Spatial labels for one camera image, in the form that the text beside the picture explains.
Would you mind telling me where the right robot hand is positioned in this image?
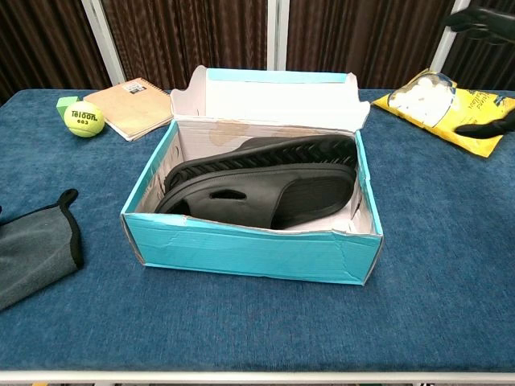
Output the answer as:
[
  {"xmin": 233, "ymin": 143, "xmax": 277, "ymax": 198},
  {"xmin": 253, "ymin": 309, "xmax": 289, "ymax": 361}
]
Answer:
[{"xmin": 441, "ymin": 6, "xmax": 515, "ymax": 138}]

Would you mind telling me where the light blue shoe box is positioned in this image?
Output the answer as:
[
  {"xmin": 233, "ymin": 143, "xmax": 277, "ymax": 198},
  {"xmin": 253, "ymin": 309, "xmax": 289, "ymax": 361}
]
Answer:
[{"xmin": 120, "ymin": 66, "xmax": 384, "ymax": 286}]

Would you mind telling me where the brown pleated curtain panel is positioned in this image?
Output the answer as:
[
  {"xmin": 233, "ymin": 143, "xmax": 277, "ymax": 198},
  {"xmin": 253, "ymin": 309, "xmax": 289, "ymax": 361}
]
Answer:
[
  {"xmin": 0, "ymin": 0, "xmax": 112, "ymax": 105},
  {"xmin": 286, "ymin": 0, "xmax": 454, "ymax": 89},
  {"xmin": 100, "ymin": 0, "xmax": 269, "ymax": 92},
  {"xmin": 442, "ymin": 0, "xmax": 515, "ymax": 92}
]

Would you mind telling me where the yellow bag of cotton balls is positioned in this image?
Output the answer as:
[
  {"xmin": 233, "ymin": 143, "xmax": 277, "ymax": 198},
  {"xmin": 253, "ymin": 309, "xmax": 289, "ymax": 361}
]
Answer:
[{"xmin": 372, "ymin": 68, "xmax": 515, "ymax": 159}]

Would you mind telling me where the brown spiral notebook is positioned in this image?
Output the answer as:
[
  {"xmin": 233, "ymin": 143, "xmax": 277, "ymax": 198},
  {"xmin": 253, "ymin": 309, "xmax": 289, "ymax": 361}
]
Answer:
[{"xmin": 83, "ymin": 76, "xmax": 174, "ymax": 142}]

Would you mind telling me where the blue velvet tablecloth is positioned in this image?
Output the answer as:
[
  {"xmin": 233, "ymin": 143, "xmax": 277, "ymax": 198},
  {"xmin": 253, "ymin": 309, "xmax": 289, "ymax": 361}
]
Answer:
[{"xmin": 0, "ymin": 88, "xmax": 515, "ymax": 373}]

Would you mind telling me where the yellow tennis ball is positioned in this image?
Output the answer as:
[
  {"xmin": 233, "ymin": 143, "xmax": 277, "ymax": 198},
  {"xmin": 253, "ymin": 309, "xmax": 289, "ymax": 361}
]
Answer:
[{"xmin": 63, "ymin": 100, "xmax": 106, "ymax": 139}]

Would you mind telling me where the green foam block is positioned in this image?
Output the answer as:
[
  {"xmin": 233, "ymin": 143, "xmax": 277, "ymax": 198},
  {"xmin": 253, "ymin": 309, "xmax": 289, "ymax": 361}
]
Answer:
[{"xmin": 56, "ymin": 95, "xmax": 77, "ymax": 118}]

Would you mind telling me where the grey cloth with black trim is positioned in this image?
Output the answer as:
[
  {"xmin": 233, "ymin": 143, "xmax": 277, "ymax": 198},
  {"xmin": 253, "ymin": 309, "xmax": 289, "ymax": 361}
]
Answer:
[{"xmin": 0, "ymin": 187, "xmax": 85, "ymax": 313}]

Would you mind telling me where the white frame post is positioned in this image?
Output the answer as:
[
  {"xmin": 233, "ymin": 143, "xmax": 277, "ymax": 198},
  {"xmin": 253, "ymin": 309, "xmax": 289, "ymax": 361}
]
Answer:
[
  {"xmin": 431, "ymin": 0, "xmax": 471, "ymax": 77},
  {"xmin": 265, "ymin": 0, "xmax": 289, "ymax": 70},
  {"xmin": 80, "ymin": 0, "xmax": 126, "ymax": 86}
]

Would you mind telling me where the white table edge rail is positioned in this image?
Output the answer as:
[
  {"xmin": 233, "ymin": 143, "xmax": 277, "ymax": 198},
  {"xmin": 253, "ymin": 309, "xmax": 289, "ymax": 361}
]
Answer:
[{"xmin": 0, "ymin": 368, "xmax": 515, "ymax": 386}]

